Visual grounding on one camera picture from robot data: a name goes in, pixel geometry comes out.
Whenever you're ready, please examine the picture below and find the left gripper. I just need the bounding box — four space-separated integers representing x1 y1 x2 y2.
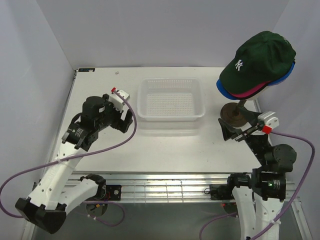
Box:
95 93 133 133

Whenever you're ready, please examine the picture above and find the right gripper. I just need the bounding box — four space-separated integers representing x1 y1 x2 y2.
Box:
218 105 271 168

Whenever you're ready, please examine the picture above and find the magenta baseball cap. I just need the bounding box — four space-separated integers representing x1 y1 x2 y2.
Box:
231 84 268 99

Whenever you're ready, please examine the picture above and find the black baseball cap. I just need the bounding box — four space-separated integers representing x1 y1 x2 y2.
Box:
229 59 297 100

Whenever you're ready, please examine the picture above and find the blue baseball cap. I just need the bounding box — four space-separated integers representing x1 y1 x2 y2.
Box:
216 61 297 100

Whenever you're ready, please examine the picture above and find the dark green baseball cap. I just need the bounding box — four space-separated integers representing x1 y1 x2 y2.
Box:
219 31 296 94

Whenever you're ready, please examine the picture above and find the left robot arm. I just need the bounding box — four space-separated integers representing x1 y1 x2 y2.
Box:
15 88 137 234

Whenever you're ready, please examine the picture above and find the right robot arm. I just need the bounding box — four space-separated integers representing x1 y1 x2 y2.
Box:
204 107 297 240

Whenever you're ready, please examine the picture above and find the brown round stand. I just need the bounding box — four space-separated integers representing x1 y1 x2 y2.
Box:
220 100 247 128

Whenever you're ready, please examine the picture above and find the clear plastic bin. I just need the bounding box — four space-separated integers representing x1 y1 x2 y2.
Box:
137 77 206 122

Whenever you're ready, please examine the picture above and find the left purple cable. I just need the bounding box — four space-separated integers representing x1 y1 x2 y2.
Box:
0 93 138 228

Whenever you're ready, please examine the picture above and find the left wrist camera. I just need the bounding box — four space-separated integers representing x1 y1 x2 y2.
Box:
108 87 130 112

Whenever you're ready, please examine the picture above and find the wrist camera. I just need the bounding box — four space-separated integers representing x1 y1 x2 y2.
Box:
257 111 280 134
108 87 130 112

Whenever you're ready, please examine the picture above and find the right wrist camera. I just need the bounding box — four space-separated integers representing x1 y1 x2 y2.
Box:
257 111 280 134

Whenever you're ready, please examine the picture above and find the aluminium rail frame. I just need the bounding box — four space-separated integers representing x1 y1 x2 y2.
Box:
21 67 313 240

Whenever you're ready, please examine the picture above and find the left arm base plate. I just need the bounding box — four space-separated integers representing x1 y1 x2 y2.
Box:
86 184 122 201

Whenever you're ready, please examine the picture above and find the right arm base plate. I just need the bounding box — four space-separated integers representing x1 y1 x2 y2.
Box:
203 183 251 201

